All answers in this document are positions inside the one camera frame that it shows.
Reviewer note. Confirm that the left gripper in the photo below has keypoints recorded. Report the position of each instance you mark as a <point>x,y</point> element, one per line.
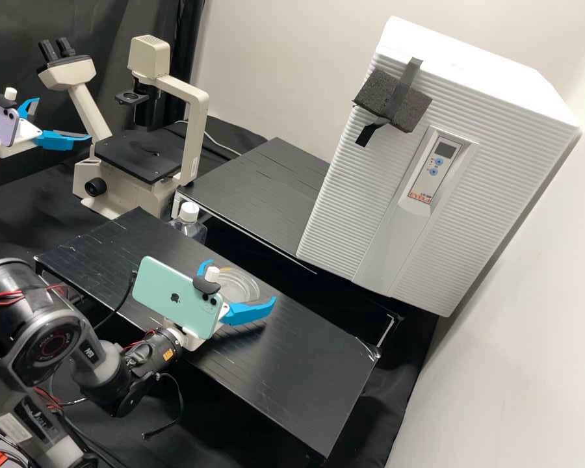
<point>25,134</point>

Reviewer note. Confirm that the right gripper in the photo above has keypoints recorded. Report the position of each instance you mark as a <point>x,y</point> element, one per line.
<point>195,342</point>

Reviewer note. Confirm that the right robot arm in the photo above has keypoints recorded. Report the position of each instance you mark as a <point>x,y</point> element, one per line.
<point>44,331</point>

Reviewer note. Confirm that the petri dish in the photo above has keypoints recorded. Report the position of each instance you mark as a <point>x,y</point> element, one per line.
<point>244,287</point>

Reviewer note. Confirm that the white-capped bottle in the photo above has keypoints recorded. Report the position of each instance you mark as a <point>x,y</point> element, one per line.
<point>189,214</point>

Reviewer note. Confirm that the black platform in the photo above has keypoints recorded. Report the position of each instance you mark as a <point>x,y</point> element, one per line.
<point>263,195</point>
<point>273,365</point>

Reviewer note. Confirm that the cream microscope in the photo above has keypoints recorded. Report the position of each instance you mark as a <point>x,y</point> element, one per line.
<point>127,185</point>

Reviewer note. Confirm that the incubator door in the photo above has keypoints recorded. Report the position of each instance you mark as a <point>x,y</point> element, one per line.
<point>351,205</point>

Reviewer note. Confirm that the white incubator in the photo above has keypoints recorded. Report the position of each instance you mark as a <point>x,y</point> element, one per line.
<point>468,53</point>

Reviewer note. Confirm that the right wrist camera phone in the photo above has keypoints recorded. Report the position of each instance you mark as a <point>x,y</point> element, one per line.
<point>175,292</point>

